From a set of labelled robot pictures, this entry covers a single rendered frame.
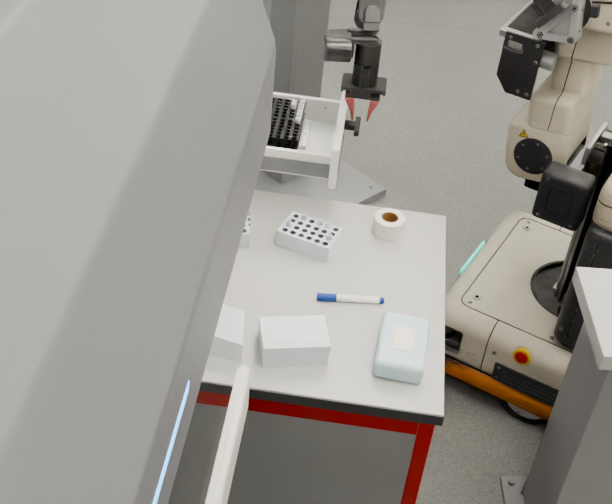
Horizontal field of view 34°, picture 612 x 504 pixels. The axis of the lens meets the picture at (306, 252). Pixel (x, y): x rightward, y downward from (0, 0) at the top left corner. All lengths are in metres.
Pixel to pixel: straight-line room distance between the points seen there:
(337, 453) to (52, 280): 1.33
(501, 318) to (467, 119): 1.56
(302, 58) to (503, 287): 1.05
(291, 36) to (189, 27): 2.28
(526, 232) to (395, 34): 1.89
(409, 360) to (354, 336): 0.15
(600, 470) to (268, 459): 0.80
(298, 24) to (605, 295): 1.52
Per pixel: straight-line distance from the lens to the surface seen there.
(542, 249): 3.09
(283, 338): 1.86
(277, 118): 2.31
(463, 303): 2.82
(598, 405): 2.22
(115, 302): 0.75
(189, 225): 0.90
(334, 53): 2.21
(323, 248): 2.10
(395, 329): 1.92
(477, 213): 3.66
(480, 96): 4.40
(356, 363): 1.90
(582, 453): 2.34
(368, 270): 2.11
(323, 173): 2.22
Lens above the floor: 2.10
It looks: 39 degrees down
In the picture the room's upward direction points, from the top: 6 degrees clockwise
